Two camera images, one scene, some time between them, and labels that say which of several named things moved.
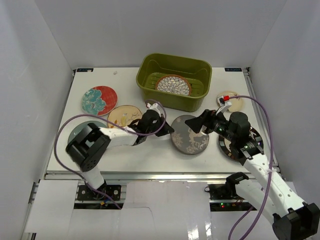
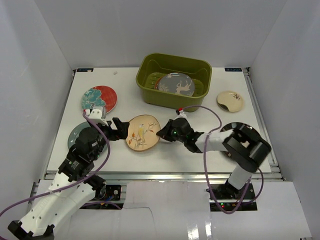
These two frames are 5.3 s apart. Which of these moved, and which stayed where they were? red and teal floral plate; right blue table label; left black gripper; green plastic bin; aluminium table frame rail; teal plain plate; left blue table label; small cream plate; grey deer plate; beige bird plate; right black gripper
Moved: left black gripper; grey deer plate; beige bird plate; right black gripper
Stayed: green plastic bin; left blue table label; red and teal floral plate; right blue table label; aluminium table frame rail; teal plain plate; small cream plate
